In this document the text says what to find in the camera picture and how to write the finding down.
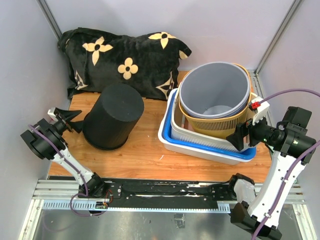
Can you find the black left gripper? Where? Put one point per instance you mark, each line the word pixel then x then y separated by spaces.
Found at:
pixel 69 115

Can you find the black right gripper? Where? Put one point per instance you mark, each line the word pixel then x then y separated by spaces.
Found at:
pixel 242 129

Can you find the yellow slatted basket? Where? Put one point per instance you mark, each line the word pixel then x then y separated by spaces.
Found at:
pixel 217 127

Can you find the black large bucket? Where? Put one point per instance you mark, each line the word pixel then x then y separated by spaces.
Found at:
pixel 112 118

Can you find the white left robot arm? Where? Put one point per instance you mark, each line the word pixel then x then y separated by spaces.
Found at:
pixel 45 140

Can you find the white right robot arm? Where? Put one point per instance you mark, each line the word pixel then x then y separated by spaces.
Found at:
pixel 259 213

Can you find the blue rimmed white tub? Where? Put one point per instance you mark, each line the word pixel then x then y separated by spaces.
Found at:
pixel 208 153

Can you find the grey bucket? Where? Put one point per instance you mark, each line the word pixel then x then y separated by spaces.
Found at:
pixel 215 90

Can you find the pink small tray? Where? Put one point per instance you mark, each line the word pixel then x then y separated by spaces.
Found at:
pixel 186 125

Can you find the beige perforated basket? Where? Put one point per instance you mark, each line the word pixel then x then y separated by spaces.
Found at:
pixel 179 133

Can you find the black floral pillow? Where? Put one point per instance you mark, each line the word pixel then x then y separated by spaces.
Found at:
pixel 148 63

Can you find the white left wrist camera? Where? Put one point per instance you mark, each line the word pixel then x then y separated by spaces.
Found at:
pixel 52 114

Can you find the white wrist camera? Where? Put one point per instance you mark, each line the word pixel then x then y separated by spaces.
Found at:
pixel 258 109
pixel 52 114

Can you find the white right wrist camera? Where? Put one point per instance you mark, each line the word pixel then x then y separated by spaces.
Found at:
pixel 258 109

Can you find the black mounting rail plate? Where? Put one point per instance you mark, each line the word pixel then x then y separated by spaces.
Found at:
pixel 141 193

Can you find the aluminium frame rail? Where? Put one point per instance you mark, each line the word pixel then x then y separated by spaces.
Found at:
pixel 44 6

